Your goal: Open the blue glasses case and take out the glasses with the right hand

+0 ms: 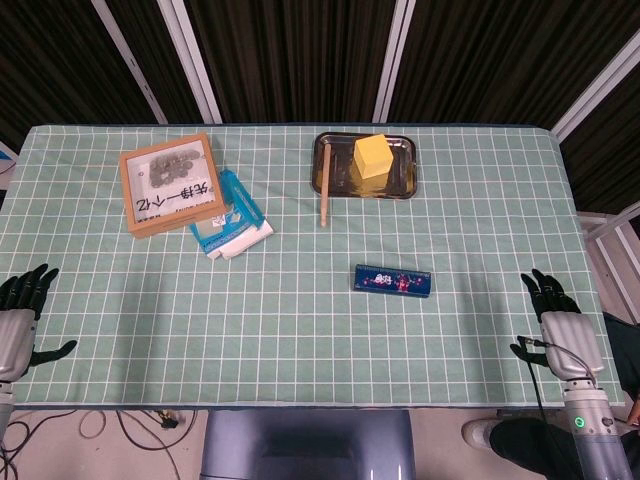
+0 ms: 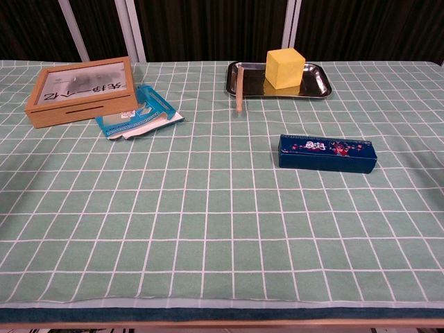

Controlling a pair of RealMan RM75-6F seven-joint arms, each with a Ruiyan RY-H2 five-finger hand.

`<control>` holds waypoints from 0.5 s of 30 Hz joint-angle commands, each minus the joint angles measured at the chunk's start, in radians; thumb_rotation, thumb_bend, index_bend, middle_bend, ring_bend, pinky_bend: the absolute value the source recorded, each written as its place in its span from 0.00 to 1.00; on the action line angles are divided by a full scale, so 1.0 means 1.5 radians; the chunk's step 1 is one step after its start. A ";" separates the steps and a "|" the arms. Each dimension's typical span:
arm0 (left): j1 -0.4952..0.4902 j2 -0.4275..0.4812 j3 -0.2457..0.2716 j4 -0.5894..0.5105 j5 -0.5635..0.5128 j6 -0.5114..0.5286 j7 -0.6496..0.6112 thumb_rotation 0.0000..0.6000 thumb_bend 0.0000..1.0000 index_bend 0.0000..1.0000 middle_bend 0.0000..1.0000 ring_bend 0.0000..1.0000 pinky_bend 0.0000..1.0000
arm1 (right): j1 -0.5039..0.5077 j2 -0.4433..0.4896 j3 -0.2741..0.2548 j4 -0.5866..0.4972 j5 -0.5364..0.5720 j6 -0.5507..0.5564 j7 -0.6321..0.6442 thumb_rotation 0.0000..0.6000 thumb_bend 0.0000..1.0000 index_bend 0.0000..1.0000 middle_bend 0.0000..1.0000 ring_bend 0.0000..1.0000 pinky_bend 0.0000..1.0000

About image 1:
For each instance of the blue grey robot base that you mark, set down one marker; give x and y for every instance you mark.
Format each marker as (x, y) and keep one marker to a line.
(307, 445)

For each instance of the thin white frame post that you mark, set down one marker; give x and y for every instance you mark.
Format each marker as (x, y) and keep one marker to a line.
(131, 62)

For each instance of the green checked tablecloth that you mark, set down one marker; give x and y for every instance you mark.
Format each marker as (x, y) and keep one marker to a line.
(300, 325)

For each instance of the blue white paper package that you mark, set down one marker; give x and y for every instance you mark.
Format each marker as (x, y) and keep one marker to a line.
(235, 230)

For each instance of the white metal rack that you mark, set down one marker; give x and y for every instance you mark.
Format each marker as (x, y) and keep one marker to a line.
(612, 240)

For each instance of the blue tin box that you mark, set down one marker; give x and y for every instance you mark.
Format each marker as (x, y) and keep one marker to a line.
(392, 281)

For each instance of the yellow cube block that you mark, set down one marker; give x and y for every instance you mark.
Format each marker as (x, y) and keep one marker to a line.
(372, 157)

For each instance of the blue white sign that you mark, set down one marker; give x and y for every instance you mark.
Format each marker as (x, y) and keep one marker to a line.
(6, 159)

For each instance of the wooden stick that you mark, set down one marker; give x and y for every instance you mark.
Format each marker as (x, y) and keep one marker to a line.
(325, 190)

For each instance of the black trouser leg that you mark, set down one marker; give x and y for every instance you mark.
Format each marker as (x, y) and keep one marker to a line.
(530, 450)

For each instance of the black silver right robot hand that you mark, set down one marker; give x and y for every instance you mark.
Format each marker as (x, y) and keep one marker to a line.
(570, 345)

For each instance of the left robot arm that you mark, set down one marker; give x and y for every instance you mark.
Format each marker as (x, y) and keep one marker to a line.
(5, 405)

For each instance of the slanted white frame beam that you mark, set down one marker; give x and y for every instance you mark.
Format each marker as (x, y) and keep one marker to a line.
(597, 90)

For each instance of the double white frame post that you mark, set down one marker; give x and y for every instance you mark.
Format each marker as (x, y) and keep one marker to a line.
(192, 62)

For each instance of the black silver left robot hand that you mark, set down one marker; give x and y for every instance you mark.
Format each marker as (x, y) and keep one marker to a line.
(17, 340)

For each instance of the white shoe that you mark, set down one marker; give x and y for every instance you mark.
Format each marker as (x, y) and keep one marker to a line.
(477, 434)

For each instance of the wooden framed box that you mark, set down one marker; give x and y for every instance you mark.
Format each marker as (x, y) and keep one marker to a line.
(172, 182)

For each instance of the shiny metal tray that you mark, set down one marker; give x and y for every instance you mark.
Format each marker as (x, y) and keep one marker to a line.
(340, 170)

